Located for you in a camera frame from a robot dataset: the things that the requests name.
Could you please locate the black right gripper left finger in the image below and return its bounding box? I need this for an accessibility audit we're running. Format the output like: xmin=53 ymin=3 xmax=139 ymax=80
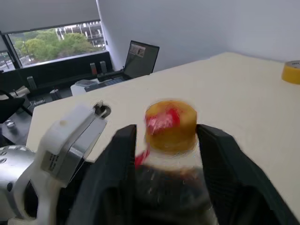
xmin=67 ymin=124 xmax=137 ymax=225

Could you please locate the black chair back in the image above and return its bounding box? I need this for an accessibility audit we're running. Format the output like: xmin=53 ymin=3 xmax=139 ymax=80
xmin=0 ymin=90 xmax=33 ymax=124

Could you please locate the black window sill cabinet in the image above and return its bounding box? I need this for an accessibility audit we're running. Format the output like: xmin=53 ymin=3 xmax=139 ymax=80
xmin=0 ymin=51 xmax=116 ymax=99

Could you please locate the black flat device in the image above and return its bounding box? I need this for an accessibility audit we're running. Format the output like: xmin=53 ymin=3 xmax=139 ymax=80
xmin=97 ymin=71 xmax=125 ymax=83

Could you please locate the yellow tape roll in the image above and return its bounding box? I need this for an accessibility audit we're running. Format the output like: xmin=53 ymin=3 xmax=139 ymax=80
xmin=281 ymin=60 xmax=300 ymax=85

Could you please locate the grey roller window blind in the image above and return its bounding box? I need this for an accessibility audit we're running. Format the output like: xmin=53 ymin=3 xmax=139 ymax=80
xmin=0 ymin=0 xmax=102 ymax=35

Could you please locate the white box with lid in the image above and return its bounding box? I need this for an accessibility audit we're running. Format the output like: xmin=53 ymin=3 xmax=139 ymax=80
xmin=70 ymin=79 xmax=99 ymax=96

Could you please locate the clear cola bottle yellow cap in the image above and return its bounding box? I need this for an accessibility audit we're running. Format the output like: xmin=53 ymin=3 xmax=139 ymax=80
xmin=134 ymin=98 xmax=218 ymax=225

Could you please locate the black open laptop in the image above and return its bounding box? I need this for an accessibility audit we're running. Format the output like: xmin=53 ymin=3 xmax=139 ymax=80
xmin=122 ymin=40 xmax=160 ymax=80

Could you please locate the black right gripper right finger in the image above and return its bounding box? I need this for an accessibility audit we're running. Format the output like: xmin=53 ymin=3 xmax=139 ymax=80
xmin=196 ymin=124 xmax=300 ymax=225

